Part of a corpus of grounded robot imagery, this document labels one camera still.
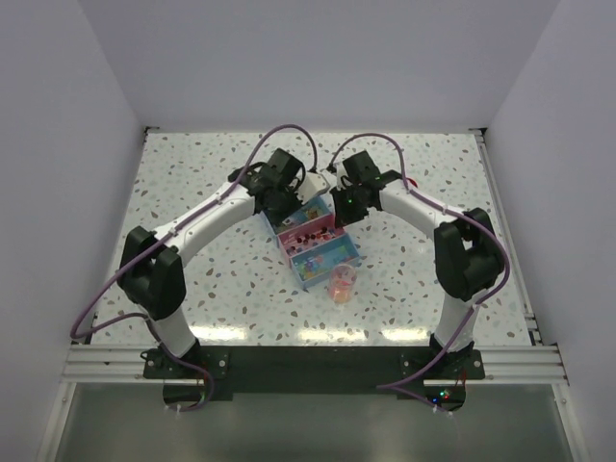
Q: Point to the clear plastic jar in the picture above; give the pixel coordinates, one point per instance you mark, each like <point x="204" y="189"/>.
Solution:
<point x="341" y="283"/>

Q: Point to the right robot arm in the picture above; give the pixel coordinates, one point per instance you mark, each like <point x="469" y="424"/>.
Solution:
<point x="470" y="262"/>

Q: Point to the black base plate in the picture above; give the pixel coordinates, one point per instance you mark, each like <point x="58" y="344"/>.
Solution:
<point x="221" y="372"/>

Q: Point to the lollipops pile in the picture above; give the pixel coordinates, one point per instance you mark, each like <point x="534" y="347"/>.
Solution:
<point x="301" y="240"/>

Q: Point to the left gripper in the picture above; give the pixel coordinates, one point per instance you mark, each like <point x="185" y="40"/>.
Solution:
<point x="276" y="218"/>

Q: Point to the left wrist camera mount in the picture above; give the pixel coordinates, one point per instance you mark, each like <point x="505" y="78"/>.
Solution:
<point x="313" y="185"/>

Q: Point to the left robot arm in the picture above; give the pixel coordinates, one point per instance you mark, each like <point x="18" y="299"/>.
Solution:
<point x="153" y="261"/>

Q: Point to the star candies pile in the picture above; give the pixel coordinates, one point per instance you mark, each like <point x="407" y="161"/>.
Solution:
<point x="312" y="265"/>

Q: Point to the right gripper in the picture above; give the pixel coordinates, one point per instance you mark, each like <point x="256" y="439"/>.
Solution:
<point x="342" y="218"/>

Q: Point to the four-compartment candy tray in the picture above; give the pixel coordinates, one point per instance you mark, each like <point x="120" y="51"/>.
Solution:
<point x="328" y="220"/>

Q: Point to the aluminium frame rail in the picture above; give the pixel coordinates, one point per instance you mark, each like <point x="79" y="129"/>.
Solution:
<point x="471" y="266"/>

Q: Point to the red jar lid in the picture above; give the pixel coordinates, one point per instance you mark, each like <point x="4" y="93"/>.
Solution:
<point x="412" y="182"/>

